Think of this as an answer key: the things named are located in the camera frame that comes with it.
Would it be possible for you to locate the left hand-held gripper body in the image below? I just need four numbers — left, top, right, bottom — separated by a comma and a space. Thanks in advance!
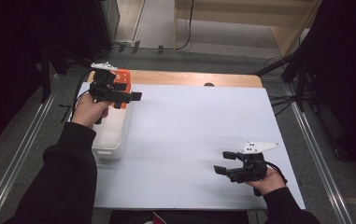
88, 62, 133, 110

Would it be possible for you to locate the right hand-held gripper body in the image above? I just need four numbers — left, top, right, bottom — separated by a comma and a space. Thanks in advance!
226, 140, 281, 184

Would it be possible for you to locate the orange phone case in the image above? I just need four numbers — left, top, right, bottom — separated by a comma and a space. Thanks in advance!
113, 68, 133, 110

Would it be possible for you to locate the white plastic bin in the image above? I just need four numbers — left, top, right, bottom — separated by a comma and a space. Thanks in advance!
91, 79, 135, 161

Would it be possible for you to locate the person's right hand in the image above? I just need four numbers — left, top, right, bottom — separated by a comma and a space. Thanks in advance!
244, 166, 287, 196

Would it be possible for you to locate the person's left hand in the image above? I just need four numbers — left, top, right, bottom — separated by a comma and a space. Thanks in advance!
70, 92, 113, 130

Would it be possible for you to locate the white board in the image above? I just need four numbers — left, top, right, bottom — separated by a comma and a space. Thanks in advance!
67, 82, 306, 210

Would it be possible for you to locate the white power strip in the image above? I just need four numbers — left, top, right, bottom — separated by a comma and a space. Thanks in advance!
113, 38, 141, 48

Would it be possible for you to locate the wooden table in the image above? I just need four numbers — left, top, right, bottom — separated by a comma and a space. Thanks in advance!
86, 69, 263, 89

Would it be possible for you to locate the person's lap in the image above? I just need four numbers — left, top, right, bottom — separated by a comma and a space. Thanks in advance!
108, 209, 249, 224

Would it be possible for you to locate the black metal stand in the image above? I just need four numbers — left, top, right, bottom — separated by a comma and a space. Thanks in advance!
254, 52, 317, 118
39, 43, 97, 105

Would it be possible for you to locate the black cabinet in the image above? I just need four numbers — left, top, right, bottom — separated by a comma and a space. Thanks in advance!
76, 0, 121, 62

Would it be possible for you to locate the red and white object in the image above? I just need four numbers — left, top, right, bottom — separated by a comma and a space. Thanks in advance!
151, 211, 169, 224

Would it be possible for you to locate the black curtain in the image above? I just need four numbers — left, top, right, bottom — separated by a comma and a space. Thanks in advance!
303, 0, 356, 180
0, 0, 83, 153

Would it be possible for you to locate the wooden shelf unit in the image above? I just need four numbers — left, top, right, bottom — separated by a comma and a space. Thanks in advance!
174, 0, 323, 59

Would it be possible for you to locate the right hand-held gripper cable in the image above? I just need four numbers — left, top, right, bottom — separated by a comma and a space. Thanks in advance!
265, 161, 289, 185

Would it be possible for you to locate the hand-held gripper cable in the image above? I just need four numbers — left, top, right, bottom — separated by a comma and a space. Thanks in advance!
71, 68, 97, 120
265, 161, 289, 185

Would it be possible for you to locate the left hand-held gripper cable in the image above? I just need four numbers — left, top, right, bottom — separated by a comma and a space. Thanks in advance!
71, 68, 97, 120

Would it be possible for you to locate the aluminium floor rail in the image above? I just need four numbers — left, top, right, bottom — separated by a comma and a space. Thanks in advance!
0, 90, 58, 224
282, 83, 354, 224

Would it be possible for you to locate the thin black hanging cable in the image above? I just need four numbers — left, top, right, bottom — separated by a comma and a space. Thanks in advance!
158, 0, 195, 51

